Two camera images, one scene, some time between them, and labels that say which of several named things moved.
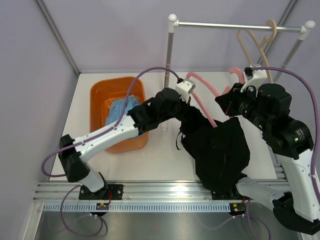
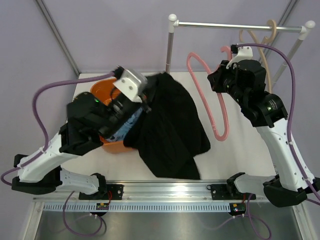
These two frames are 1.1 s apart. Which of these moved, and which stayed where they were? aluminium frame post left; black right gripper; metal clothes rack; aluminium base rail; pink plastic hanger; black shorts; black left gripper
Moved: black shorts; pink plastic hanger; black left gripper; black right gripper
Stayed: aluminium base rail; aluminium frame post left; metal clothes rack
